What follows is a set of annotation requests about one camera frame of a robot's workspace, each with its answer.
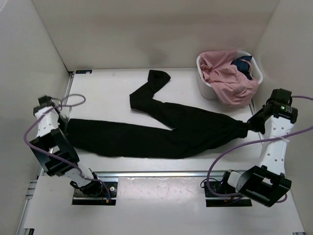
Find black trousers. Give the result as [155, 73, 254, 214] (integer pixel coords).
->
[66, 70, 250, 159]

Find white laundry basket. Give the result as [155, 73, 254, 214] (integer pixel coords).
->
[196, 49, 263, 100]

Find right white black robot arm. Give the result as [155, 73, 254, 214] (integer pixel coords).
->
[220, 89, 298, 207]

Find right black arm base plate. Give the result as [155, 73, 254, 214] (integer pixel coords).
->
[200, 180, 253, 208]

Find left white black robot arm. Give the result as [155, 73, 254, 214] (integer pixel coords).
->
[23, 95, 105, 197]

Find aluminium rail frame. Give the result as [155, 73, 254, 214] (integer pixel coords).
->
[17, 69, 305, 235]

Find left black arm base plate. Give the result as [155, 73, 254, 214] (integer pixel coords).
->
[70, 179, 118, 206]

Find navy blue garment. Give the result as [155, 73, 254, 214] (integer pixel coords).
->
[231, 56, 253, 80]

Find blue label sticker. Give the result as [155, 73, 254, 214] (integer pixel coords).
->
[75, 70, 92, 74]

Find white front cover board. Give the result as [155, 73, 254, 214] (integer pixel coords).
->
[24, 176, 304, 235]

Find pink garment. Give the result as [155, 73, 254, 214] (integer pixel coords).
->
[200, 49, 259, 107]

